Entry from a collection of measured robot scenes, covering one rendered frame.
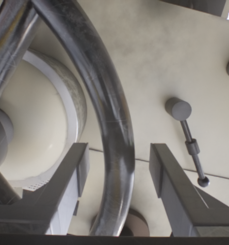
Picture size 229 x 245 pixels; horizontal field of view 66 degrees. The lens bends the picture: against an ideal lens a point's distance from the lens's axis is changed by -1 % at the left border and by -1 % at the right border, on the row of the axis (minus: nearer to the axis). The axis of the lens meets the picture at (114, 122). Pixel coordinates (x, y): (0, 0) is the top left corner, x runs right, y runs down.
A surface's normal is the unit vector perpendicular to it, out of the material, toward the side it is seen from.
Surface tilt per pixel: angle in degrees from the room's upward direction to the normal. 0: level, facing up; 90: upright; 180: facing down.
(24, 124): 93
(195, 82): 90
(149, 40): 90
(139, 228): 90
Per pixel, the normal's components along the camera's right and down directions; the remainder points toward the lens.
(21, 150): 0.07, 0.36
